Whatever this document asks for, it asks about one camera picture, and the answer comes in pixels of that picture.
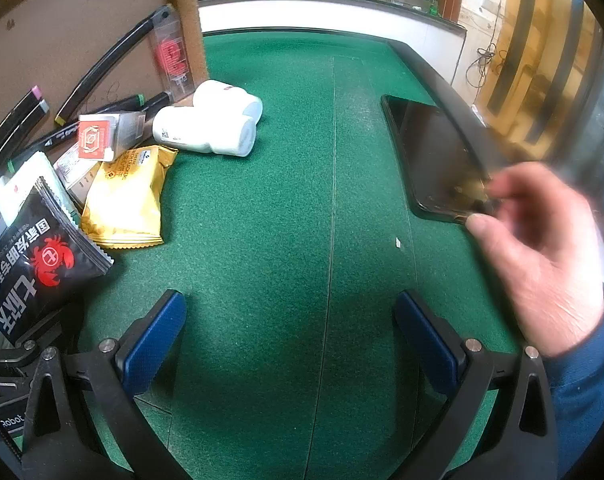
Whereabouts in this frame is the white red printed box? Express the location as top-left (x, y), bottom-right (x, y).
top-left (53, 142), bottom-right (104, 202)

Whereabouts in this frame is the person's right hand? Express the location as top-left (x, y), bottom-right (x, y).
top-left (466, 161), bottom-right (604, 359)

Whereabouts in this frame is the black marker grey end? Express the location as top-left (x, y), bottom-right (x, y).
top-left (0, 99), bottom-right (51, 176)

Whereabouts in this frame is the white bottle picture label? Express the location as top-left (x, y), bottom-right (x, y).
top-left (152, 105), bottom-right (257, 157)

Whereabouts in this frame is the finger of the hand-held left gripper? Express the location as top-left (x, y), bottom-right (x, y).
top-left (0, 322), bottom-right (63, 376)

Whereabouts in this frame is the yellow wooden cabinet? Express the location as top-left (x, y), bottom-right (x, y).
top-left (482, 0), bottom-right (604, 211)

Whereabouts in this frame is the person's right forearm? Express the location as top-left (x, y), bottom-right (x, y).
top-left (542, 282), bottom-right (604, 480)

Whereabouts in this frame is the tangled cable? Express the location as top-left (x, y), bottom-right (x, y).
top-left (464, 42), bottom-right (505, 101)

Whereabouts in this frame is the grey box orange label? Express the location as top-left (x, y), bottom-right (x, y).
top-left (77, 111), bottom-right (148, 162)

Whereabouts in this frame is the yellow snack packet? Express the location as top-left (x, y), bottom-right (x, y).
top-left (80, 145), bottom-right (179, 250)

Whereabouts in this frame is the white green packet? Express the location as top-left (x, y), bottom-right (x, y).
top-left (2, 152), bottom-right (83, 226)

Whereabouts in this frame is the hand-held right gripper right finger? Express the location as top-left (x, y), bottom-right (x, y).
top-left (394, 290), bottom-right (572, 480)

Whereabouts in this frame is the white bottle red label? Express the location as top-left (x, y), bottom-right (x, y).
top-left (192, 80), bottom-right (263, 123)

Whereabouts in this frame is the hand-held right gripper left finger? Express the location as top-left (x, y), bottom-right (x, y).
top-left (22, 289), bottom-right (193, 480)

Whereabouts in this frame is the black smartphone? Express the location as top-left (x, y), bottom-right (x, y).
top-left (380, 94), bottom-right (497, 225)

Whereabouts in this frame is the black snack packet red crab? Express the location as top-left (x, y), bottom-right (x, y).
top-left (0, 176), bottom-right (115, 348)

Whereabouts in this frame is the black marker pink end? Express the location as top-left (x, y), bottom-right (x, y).
top-left (0, 86), bottom-right (44, 161)

